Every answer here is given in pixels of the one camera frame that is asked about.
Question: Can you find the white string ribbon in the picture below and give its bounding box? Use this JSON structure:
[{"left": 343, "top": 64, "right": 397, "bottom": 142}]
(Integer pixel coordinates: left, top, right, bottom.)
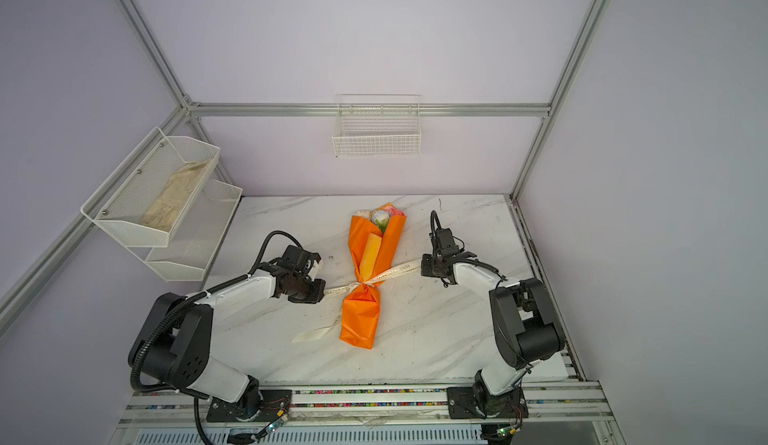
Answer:
[{"left": 291, "top": 259, "right": 421, "bottom": 343}]

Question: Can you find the orange wrapping paper sheet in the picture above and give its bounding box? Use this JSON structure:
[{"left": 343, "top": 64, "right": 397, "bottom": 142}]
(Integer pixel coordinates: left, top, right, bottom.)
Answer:
[{"left": 340, "top": 211, "right": 407, "bottom": 349}]

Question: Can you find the white fake rose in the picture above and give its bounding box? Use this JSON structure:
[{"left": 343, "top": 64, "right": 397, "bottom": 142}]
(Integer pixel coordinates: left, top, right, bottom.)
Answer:
[{"left": 371, "top": 209, "right": 392, "bottom": 234}]

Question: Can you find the pink fake rose spray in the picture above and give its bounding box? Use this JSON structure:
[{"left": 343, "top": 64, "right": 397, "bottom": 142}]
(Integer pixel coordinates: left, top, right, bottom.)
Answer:
[{"left": 383, "top": 204, "right": 404, "bottom": 216}]

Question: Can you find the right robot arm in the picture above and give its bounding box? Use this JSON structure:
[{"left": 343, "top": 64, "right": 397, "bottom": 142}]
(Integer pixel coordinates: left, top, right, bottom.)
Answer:
[{"left": 420, "top": 222, "right": 566, "bottom": 401}]

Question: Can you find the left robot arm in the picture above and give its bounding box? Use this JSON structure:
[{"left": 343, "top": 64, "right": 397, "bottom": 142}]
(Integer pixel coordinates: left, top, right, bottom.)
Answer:
[{"left": 128, "top": 245, "right": 325, "bottom": 404}]

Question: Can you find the lower white mesh shelf basket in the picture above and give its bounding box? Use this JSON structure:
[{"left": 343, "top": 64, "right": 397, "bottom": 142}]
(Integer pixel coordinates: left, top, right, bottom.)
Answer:
[{"left": 144, "top": 179, "right": 242, "bottom": 282}]

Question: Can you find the white mesh shelf basket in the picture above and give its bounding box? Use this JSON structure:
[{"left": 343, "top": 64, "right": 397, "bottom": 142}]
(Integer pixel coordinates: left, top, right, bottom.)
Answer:
[
  {"left": 80, "top": 127, "right": 220, "bottom": 248},
  {"left": 144, "top": 179, "right": 242, "bottom": 282}
]

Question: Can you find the beige cloth in basket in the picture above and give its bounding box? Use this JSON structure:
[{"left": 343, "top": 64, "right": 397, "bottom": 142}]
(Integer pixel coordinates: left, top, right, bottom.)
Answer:
[{"left": 140, "top": 159, "right": 211, "bottom": 232}]

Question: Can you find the upper white mesh shelf basket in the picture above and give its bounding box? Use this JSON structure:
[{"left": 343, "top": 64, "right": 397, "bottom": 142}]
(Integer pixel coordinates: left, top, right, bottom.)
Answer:
[{"left": 80, "top": 127, "right": 220, "bottom": 248}]

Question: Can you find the black corrugated cable left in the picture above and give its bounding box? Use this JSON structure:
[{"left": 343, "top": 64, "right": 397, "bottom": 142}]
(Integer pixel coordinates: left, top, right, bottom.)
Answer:
[{"left": 130, "top": 230, "right": 304, "bottom": 445}]

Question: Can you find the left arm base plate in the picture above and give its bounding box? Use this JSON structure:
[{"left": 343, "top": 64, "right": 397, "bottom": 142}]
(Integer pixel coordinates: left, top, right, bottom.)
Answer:
[{"left": 206, "top": 388, "right": 293, "bottom": 423}]

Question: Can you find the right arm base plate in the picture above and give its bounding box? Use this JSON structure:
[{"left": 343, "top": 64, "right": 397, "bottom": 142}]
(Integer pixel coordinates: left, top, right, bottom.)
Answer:
[{"left": 446, "top": 387, "right": 529, "bottom": 420}]

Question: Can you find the white wire wall basket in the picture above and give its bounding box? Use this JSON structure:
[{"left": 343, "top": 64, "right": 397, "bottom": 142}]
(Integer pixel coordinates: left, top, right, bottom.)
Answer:
[{"left": 332, "top": 94, "right": 422, "bottom": 159}]

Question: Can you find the aluminium rail front frame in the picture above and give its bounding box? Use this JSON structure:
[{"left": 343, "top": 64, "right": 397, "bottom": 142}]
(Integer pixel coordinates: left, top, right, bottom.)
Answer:
[{"left": 109, "top": 381, "right": 625, "bottom": 444}]

